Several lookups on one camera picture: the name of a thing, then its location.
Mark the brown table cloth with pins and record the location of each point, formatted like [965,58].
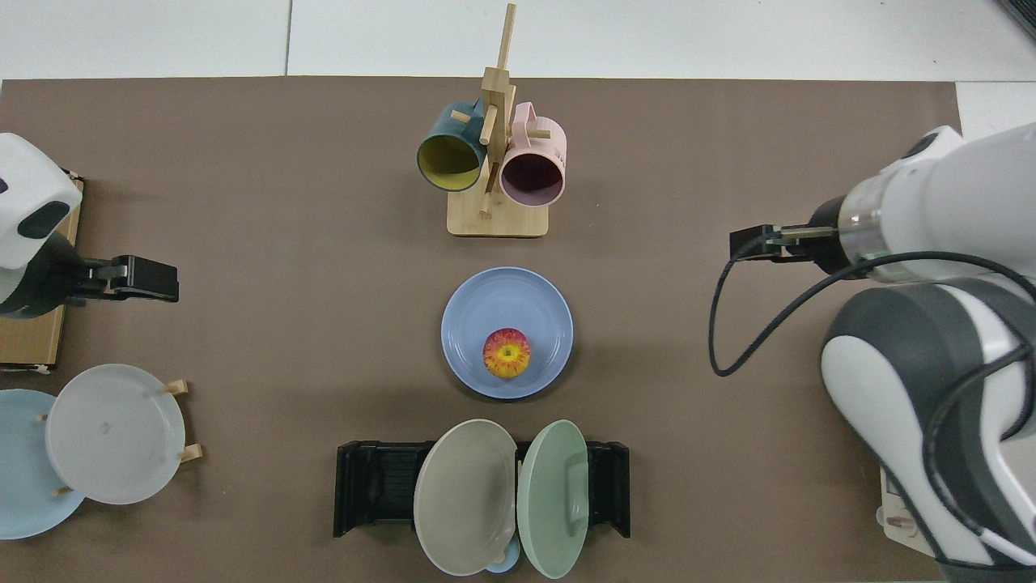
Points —
[283,324]

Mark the wooden cup stand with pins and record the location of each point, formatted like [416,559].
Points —
[498,219]

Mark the pale green plate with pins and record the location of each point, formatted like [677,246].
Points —
[550,502]

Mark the wooden plate rack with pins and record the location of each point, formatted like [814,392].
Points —
[174,387]

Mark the light blue plate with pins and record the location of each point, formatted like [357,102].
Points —
[20,486]

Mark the black dish rack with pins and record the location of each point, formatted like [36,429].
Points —
[376,486]

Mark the small blue round thing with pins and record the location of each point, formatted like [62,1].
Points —
[503,564]

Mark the pale toaster oven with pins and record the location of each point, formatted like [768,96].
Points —
[898,518]

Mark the grey plate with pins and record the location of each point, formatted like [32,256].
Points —
[113,437]

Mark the pink cup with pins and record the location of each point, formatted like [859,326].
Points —
[550,138]

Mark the dark grey flat object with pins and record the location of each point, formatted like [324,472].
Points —
[1021,14]

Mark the beige plate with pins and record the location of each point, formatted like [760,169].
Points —
[465,498]

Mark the red yellow apple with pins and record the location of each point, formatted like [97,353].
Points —
[507,354]

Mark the dark teal cup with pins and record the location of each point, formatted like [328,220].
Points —
[441,125]

